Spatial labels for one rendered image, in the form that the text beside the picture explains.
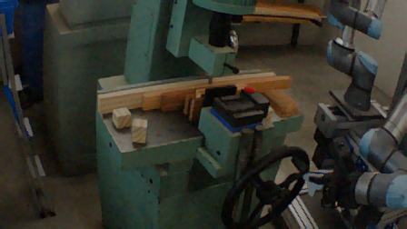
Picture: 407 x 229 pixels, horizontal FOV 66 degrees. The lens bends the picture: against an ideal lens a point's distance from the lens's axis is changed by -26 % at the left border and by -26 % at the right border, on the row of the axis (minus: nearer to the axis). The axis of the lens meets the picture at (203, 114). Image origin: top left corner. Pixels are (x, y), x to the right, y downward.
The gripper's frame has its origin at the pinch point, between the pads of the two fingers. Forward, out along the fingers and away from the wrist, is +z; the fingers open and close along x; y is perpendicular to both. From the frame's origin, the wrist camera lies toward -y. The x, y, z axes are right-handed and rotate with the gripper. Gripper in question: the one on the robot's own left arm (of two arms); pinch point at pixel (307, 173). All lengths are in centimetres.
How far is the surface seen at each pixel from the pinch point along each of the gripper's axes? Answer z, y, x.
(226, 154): 12.3, -7.5, -16.0
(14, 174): 159, 14, -73
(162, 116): 30.6, -16.9, -22.8
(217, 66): 24.2, -28.4, -8.4
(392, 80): 149, -18, 326
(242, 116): 8.7, -15.9, -13.2
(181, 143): 21.0, -10.6, -22.9
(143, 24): 50, -46, -18
